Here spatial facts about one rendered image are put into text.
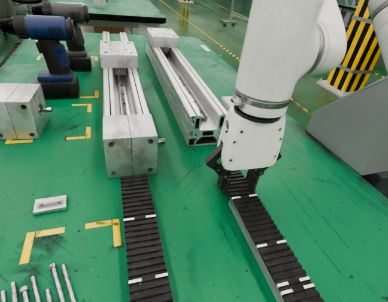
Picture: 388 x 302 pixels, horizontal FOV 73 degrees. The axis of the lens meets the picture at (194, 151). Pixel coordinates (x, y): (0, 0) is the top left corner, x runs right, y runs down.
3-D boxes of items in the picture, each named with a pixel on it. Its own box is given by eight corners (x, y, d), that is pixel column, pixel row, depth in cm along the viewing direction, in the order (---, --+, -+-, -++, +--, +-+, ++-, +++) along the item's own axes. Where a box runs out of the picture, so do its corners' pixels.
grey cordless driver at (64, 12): (94, 71, 99) (87, 6, 86) (35, 72, 93) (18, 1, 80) (94, 65, 105) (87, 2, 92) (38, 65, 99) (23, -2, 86)
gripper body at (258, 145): (239, 116, 36) (224, 177, 43) (300, 113, 39) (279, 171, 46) (220, 93, 42) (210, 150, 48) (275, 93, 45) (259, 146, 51)
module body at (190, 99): (224, 143, 68) (230, 114, 63) (187, 146, 65) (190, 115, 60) (166, 53, 129) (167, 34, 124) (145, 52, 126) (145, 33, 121)
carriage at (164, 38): (178, 54, 108) (179, 37, 104) (151, 54, 105) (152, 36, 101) (170, 44, 121) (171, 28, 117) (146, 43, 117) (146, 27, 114)
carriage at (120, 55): (138, 76, 84) (138, 55, 80) (102, 76, 81) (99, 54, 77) (133, 60, 96) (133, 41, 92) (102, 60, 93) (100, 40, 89)
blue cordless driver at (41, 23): (83, 99, 80) (71, 20, 67) (8, 101, 74) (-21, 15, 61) (84, 88, 86) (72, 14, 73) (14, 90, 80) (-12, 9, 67)
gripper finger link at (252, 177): (259, 166, 47) (251, 192, 51) (275, 164, 48) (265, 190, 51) (251, 155, 49) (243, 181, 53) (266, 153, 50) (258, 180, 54)
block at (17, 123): (50, 138, 62) (41, 102, 56) (-5, 139, 59) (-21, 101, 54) (59, 118, 69) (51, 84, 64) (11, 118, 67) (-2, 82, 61)
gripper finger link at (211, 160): (201, 152, 42) (209, 174, 46) (245, 133, 43) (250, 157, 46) (199, 148, 43) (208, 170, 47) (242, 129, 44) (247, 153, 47)
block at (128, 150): (167, 172, 56) (170, 135, 51) (107, 178, 53) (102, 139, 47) (160, 148, 63) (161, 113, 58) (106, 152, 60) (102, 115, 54)
